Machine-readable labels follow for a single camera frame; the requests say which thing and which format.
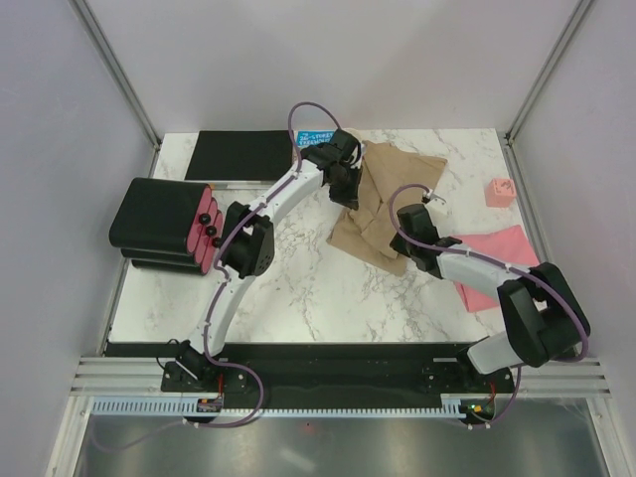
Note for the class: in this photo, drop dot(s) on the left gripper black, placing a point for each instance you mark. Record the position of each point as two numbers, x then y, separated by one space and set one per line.
349 199

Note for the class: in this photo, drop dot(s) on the beige t shirt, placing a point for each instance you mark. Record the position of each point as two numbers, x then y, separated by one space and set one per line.
366 233

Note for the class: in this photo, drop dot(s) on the black pink drawer unit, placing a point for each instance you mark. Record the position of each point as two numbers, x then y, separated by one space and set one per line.
168 225

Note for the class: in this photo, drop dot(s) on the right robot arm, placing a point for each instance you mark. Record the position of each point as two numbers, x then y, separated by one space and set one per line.
542 318

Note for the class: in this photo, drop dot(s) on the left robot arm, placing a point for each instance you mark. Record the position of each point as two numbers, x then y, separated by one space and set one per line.
246 247

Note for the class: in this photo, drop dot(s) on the blue treehouse book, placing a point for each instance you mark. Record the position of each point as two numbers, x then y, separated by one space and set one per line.
306 138

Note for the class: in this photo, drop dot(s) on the black notebook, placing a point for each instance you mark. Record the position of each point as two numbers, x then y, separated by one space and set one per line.
236 156

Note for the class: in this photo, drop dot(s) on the pink cube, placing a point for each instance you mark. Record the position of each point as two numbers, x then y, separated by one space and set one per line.
500 193

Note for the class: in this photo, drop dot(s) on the pink folded t shirt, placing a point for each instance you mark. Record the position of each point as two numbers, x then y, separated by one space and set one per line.
508 245

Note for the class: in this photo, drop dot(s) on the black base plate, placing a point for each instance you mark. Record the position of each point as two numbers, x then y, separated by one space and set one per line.
333 375

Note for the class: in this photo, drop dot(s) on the left aluminium frame post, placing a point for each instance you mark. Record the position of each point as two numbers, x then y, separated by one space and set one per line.
115 69

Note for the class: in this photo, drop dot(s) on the aluminium frame post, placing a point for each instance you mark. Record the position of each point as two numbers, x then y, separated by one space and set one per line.
115 69
565 38

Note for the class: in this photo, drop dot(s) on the white cable duct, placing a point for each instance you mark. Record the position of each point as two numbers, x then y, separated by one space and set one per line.
213 407

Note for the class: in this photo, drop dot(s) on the right aluminium frame post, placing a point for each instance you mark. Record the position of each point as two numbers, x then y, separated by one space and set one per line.
565 38

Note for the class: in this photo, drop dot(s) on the aluminium front rail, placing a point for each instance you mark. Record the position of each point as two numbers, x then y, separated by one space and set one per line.
142 377

